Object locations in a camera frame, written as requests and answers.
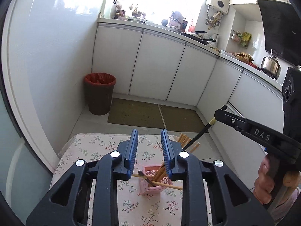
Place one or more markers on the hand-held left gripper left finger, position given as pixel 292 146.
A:
pixel 131 150

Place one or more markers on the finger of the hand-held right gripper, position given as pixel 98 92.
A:
pixel 231 120

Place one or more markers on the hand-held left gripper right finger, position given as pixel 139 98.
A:
pixel 166 150

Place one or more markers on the black chopstick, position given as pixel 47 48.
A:
pixel 145 177
pixel 199 134

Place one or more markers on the pink perforated utensil basket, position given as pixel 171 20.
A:
pixel 152 189

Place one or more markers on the person's right forearm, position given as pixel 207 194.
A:
pixel 290 203

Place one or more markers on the person's right hand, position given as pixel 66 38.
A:
pixel 262 181

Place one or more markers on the floral tablecloth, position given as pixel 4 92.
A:
pixel 98 148

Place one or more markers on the olive floor mat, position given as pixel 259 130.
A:
pixel 183 120
pixel 136 113

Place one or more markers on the stainless steel kettle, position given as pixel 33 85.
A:
pixel 270 66

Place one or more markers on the brown trash bin red liner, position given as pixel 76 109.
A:
pixel 100 98

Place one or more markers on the brown yellow heap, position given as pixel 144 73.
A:
pixel 244 57

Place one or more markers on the white kitchen countertop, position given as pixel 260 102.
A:
pixel 227 54

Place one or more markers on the yellow green hanging packet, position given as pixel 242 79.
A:
pixel 245 40

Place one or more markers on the white base cabinets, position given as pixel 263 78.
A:
pixel 160 63

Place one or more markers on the black frying pan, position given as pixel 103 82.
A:
pixel 195 36

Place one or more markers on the black range hood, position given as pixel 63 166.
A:
pixel 279 28

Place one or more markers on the red bottle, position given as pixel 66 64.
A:
pixel 191 27

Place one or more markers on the sliding glass door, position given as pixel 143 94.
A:
pixel 14 157

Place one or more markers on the windowsill clutter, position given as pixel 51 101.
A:
pixel 124 10

